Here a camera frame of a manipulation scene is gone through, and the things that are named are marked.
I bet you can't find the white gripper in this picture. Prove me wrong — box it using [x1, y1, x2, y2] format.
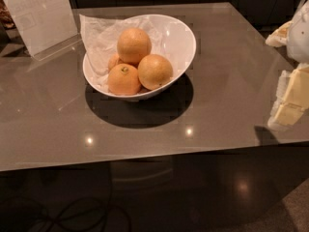
[266, 1, 309, 131]

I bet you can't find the white ceramic bowl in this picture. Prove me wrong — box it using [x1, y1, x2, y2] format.
[83, 14, 196, 101]

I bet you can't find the right orange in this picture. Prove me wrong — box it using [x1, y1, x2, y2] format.
[138, 54, 173, 90]

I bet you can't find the top orange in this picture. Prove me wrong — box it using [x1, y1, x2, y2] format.
[117, 28, 152, 64]

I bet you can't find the front left orange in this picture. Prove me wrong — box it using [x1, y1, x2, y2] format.
[107, 64, 141, 96]

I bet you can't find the hidden back orange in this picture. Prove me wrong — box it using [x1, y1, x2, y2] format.
[108, 53, 123, 71]

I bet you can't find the white paper napkin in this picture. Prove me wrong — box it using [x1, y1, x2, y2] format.
[79, 14, 164, 92]

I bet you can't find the clear acrylic sign holder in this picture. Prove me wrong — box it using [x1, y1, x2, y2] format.
[4, 0, 79, 60]

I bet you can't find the black cable on floor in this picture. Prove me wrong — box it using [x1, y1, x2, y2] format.
[0, 164, 132, 232]

